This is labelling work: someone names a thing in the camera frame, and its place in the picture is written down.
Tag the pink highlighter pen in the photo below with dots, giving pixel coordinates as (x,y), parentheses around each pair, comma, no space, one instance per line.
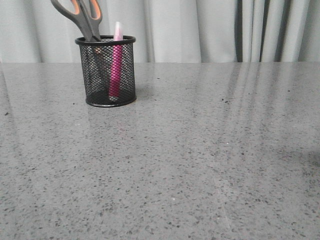
(115,77)

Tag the grey orange scissors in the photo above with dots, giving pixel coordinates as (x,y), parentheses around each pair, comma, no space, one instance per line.
(89,27)

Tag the black mesh pen holder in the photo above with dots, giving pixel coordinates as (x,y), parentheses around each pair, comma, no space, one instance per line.
(97,92)

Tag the grey curtain backdrop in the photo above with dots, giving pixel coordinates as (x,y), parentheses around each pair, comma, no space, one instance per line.
(170,31)

